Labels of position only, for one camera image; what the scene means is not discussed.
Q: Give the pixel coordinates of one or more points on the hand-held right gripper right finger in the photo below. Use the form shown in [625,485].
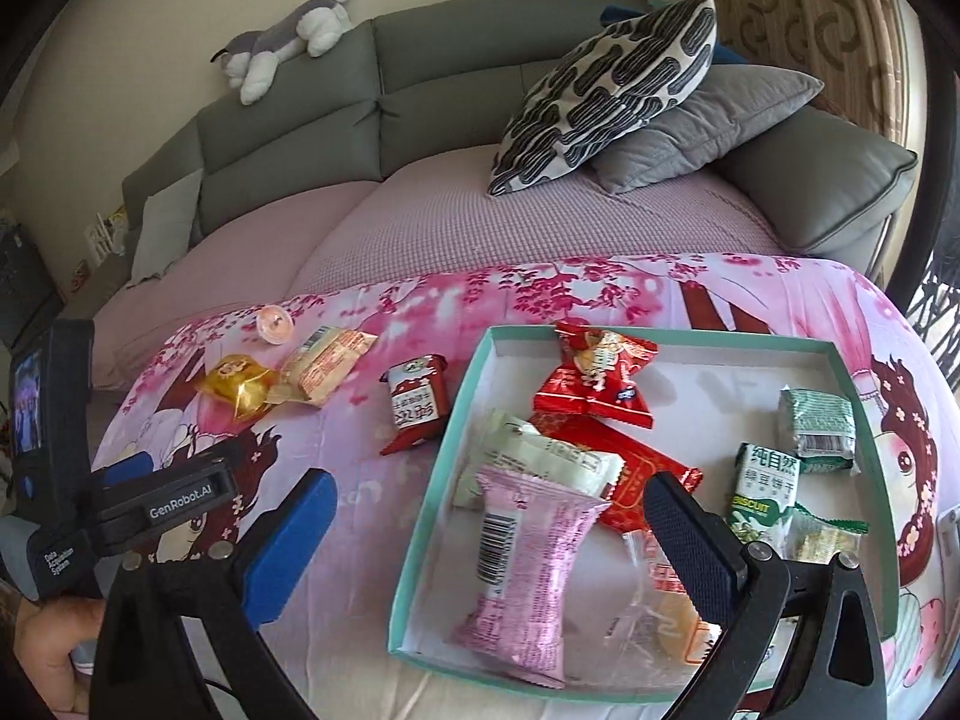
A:
[690,547]

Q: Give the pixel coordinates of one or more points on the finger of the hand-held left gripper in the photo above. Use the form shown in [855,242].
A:
[172,506]
[120,471]

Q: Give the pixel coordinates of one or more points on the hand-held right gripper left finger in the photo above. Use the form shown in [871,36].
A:
[289,547]

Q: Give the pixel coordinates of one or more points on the white bun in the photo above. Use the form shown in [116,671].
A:
[667,622]

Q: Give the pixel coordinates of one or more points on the red gold-patterned packet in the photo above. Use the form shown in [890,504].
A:
[637,476]

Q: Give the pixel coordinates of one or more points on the green white biscuit packet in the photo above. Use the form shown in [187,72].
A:
[761,491]

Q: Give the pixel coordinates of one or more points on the teal shallow cardboard box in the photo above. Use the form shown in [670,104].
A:
[600,600]

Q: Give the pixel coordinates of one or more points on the green cake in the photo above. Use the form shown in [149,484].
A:
[825,536]

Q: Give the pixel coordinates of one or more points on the pink snack packet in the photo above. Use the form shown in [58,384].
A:
[525,577]

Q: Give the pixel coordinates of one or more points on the small green white packet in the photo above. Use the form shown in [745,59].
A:
[817,427]

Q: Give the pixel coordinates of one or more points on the white pale-green snack packet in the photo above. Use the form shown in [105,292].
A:
[525,450]

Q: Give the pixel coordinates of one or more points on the red white candy packet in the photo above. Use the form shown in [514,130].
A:
[600,375]

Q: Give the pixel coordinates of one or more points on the person's left hand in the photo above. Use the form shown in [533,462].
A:
[64,652]

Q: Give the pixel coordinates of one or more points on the pink printed blanket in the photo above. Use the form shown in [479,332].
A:
[337,652]

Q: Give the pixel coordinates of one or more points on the golden snack packet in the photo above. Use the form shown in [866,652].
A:
[236,386]

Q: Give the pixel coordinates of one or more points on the dark cabinet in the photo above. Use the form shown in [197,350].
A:
[26,285]

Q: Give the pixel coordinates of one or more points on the paper leaflets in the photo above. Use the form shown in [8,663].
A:
[97,240]

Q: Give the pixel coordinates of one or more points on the orange striped pastry packet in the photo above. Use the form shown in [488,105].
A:
[322,364]

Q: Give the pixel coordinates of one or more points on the dark red snack packet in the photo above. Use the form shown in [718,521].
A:
[412,405]

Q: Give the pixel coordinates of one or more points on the pink jelly cup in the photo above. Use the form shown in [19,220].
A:
[274,326]

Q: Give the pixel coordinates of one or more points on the white small cushion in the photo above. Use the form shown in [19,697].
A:
[165,229]

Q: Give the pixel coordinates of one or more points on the black metal railing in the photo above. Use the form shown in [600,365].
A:
[941,300]

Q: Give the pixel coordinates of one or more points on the pink checked sofa cover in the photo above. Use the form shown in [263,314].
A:
[450,225]

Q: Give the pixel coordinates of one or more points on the grey pillow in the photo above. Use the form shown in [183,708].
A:
[697,127]

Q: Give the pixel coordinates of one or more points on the grey white plush toy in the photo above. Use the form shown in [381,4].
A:
[289,45]

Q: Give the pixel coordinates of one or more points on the black white patterned pillow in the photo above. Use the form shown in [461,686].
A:
[607,90]

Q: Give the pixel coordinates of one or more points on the grey sofa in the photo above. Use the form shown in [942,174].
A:
[435,60]

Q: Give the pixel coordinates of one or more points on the beige patterned curtain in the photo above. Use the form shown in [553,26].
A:
[825,22]

